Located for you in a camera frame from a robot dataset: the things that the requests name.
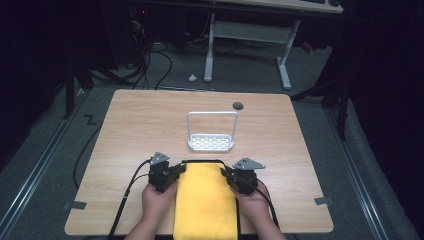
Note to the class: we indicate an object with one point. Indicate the metal floor rail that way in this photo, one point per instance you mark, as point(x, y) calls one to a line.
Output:
point(36, 170)
point(358, 180)

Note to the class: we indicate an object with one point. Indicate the person's left hand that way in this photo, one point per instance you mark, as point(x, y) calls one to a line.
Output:
point(158, 208)

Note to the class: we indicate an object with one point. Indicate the grey tape piece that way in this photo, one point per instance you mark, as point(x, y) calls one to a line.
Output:
point(75, 205)
point(323, 200)

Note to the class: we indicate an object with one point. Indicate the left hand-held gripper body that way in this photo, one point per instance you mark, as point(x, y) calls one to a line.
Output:
point(160, 176)

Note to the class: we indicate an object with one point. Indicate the yellow towel with black edge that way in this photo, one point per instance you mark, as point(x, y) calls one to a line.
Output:
point(205, 200)

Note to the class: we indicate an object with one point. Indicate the grey round table grommet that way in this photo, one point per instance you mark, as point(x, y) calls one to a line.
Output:
point(237, 106)

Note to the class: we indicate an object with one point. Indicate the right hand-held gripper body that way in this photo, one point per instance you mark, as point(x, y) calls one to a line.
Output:
point(246, 181)

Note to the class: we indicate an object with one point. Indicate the white-framed background desk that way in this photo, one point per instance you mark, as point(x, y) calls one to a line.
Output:
point(253, 31)

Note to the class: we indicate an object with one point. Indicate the crumpled white paper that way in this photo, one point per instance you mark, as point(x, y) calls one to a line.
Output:
point(192, 78)

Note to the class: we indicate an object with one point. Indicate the person's right hand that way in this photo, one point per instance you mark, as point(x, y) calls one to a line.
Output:
point(255, 208)

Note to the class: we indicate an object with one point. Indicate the white towel rack with tray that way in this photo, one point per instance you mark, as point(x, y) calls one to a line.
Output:
point(210, 142)

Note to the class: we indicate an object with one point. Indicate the black metal stand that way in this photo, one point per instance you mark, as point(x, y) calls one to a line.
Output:
point(69, 86)
point(341, 110)

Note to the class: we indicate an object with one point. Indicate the small red object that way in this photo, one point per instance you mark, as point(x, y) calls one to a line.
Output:
point(307, 47)

